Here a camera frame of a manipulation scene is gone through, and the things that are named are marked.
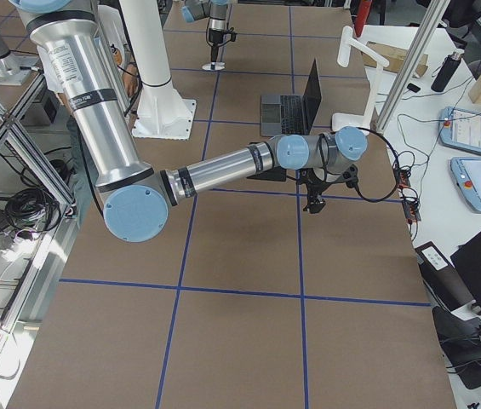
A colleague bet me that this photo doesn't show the brown cardboard box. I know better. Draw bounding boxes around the brown cardboard box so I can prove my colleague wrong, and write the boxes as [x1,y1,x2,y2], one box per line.
[367,42,428,78]

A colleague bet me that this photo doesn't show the black mouse pad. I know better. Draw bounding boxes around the black mouse pad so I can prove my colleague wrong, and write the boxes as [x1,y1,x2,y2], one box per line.
[248,167,287,182]

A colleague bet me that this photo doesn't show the far blue teach pendant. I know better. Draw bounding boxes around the far blue teach pendant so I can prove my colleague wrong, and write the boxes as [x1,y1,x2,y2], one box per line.
[438,107,481,155]

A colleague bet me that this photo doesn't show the black water bottle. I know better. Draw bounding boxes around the black water bottle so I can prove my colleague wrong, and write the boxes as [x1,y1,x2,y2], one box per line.
[431,49,465,92]

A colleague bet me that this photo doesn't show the grey laptop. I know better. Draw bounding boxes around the grey laptop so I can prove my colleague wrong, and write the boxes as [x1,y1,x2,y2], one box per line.
[261,59,322,137]

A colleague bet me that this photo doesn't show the small black square puck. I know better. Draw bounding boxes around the small black square puck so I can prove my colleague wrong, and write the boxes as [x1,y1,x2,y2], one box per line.
[407,83,421,93]

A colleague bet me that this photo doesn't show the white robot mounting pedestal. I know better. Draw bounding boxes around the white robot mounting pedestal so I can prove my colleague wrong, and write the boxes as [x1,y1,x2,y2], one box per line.
[120,0,197,141]

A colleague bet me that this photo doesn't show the white desk lamp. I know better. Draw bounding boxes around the white desk lamp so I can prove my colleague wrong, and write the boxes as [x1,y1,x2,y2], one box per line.
[330,25,391,137]

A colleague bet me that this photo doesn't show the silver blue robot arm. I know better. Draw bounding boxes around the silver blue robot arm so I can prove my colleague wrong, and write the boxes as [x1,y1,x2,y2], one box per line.
[15,1,368,242]
[181,0,236,71]

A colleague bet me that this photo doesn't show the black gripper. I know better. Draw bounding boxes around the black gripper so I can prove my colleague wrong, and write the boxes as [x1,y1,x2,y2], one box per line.
[298,168,338,213]
[207,28,228,64]

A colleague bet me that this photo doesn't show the red cylinder bottle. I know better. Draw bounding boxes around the red cylinder bottle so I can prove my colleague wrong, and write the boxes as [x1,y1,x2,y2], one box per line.
[353,0,373,37]

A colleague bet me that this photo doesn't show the aluminium frame post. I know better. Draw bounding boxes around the aluminium frame post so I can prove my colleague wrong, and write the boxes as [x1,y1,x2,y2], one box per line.
[375,0,450,133]

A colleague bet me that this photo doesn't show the orange black usb hub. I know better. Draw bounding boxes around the orange black usb hub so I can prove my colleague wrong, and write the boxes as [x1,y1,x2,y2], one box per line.
[393,169,411,189]

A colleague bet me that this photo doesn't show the person in white shirt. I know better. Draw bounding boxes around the person in white shirt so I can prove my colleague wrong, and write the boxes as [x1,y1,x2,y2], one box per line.
[28,1,149,222]

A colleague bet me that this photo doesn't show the white computer mouse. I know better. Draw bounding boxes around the white computer mouse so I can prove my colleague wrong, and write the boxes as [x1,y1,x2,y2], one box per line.
[202,61,225,72]

